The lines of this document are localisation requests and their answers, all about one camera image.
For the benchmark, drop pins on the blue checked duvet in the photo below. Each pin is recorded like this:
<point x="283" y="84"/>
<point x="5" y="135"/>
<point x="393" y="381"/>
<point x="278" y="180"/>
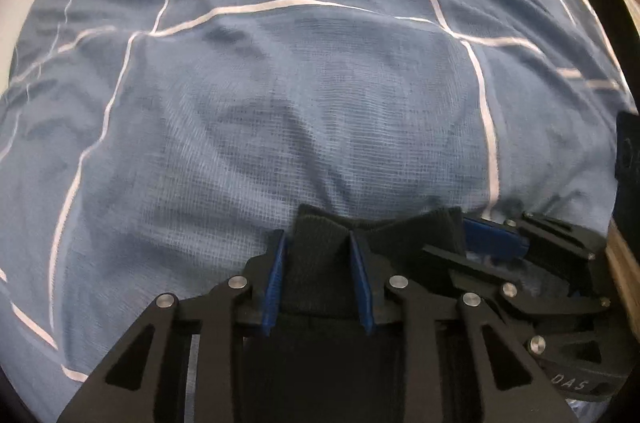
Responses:
<point x="300" y="78"/>

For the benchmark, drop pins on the wooden bunk bed frame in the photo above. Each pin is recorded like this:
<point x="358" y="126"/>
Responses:
<point x="625" y="268"/>

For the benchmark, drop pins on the black flat device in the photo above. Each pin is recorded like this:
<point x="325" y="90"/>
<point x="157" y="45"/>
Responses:
<point x="627" y="158"/>

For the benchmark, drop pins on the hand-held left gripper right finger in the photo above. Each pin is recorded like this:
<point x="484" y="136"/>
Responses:
<point x="361" y="288"/>

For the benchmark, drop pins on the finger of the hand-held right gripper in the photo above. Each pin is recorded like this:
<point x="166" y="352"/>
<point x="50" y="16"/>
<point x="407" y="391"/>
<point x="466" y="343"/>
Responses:
<point x="492" y="238"/>
<point x="470" y="270"/>

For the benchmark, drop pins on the black pants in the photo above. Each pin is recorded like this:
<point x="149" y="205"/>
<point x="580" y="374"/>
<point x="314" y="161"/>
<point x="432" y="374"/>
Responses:
<point x="320" y="263"/>

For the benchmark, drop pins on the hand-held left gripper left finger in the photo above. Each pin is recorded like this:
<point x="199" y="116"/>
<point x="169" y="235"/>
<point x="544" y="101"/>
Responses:
<point x="274" y="283"/>

